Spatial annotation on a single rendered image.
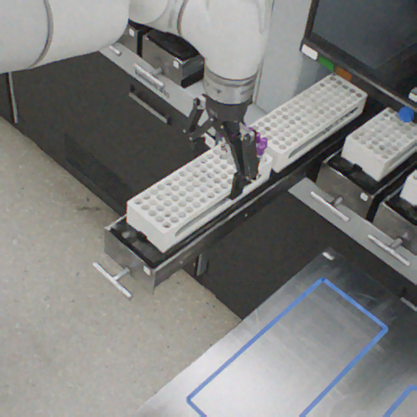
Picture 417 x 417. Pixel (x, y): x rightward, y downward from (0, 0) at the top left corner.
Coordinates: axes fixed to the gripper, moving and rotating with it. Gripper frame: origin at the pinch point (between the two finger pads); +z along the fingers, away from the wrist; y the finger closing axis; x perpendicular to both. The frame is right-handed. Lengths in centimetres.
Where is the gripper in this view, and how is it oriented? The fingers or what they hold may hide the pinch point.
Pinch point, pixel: (217, 173)
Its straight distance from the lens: 145.3
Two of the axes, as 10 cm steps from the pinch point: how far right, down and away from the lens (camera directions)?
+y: 7.3, 5.6, -4.0
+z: -1.2, 6.8, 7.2
